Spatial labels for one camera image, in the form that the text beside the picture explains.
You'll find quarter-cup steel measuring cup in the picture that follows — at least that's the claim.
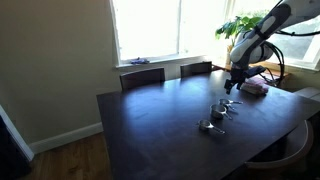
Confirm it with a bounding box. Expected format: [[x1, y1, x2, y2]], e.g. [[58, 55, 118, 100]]
[[197, 119, 226, 135]]

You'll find white side wall trim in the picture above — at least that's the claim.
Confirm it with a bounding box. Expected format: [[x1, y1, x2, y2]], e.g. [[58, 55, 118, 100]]
[[0, 104, 35, 162]]

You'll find tan plant pot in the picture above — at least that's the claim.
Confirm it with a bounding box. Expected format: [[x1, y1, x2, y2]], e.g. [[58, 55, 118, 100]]
[[225, 44, 234, 66]]

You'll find wooden window bench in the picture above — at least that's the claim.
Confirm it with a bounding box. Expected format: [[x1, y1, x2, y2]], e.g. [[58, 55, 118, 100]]
[[259, 60, 293, 88]]

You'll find full-cup steel measuring cup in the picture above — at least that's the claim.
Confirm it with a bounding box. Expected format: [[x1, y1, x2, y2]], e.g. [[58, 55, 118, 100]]
[[209, 103, 234, 121]]

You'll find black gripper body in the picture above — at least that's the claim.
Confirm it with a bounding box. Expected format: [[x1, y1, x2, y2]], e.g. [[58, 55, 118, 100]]
[[229, 64, 248, 83]]

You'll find half-cup steel measuring cup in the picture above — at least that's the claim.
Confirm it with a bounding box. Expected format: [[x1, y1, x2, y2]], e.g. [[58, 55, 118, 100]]
[[218, 98, 236, 112]]

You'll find dark wooden dining chair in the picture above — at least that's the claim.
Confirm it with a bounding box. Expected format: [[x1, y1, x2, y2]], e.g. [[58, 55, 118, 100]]
[[180, 61, 213, 79], [119, 67, 166, 92]]

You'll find pink cloth item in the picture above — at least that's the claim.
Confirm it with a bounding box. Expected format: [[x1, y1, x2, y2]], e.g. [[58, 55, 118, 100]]
[[240, 77, 270, 96]]

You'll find blue cloth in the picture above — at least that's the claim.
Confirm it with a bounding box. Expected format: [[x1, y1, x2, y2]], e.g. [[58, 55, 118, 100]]
[[129, 57, 150, 65]]

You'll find white cabinet top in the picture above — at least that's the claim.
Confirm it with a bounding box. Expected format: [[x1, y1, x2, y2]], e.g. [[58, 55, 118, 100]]
[[294, 86, 320, 103]]

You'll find green leafy houseplant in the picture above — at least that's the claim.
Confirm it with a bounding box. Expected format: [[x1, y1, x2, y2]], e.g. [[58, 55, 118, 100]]
[[214, 14, 264, 46]]

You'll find white window frame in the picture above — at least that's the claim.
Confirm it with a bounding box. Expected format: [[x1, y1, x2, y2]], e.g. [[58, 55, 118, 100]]
[[109, 0, 231, 68], [226, 0, 320, 72]]

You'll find white baseboard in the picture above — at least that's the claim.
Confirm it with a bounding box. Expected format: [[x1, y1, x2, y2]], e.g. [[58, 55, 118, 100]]
[[29, 121, 104, 155]]

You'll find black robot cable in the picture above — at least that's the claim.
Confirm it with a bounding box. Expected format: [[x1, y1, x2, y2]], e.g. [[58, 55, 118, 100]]
[[263, 29, 320, 86]]

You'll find black furniture piece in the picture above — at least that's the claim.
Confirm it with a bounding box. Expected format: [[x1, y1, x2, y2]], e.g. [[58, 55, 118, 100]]
[[0, 114, 33, 180]]

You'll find curved brown wooden chair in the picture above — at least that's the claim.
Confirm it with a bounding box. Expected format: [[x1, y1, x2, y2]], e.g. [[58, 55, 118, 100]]
[[244, 119, 315, 180]]

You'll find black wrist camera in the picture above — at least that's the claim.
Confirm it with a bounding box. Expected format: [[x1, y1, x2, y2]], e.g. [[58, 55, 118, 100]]
[[244, 65, 268, 78]]

